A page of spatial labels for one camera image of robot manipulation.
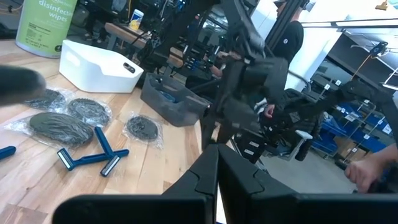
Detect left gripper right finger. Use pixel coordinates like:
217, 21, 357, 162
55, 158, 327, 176
218, 144, 398, 224

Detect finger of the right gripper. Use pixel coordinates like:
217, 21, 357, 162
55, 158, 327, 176
217, 124, 237, 147
200, 114, 219, 152

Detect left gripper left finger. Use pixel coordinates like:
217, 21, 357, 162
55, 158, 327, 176
52, 144, 220, 224

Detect small round scrub pad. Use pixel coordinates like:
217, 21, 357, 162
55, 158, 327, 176
121, 112, 165, 149

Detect blue disposable razor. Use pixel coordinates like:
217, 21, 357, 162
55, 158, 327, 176
57, 147, 131, 172
93, 126, 121, 178
0, 145, 17, 161

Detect round black scrub pad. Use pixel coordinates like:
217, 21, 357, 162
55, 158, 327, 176
66, 96, 113, 128
23, 86, 74, 111

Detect large oval scrub pad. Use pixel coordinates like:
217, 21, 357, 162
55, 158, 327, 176
4, 111, 96, 149

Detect person's forearm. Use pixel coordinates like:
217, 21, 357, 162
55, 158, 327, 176
369, 142, 398, 170

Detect person's hand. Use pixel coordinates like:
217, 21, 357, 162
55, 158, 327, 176
263, 104, 276, 119
344, 157, 386, 194

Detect smoky translucent plastic container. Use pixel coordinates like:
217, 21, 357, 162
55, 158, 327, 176
139, 72, 211, 128

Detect cardboard boxes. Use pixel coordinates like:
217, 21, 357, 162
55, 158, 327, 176
332, 136, 374, 161

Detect person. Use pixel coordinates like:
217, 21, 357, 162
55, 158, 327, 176
270, 0, 305, 68

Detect blue storage bins rack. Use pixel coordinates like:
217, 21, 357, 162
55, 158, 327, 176
310, 99, 398, 156

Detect white plastic bin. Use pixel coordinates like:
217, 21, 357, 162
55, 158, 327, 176
58, 39, 145, 94

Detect yellow white wipes tub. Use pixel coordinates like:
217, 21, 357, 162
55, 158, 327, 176
129, 8, 145, 31

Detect green disinfecting wipes canister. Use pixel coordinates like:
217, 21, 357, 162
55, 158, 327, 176
14, 0, 78, 59

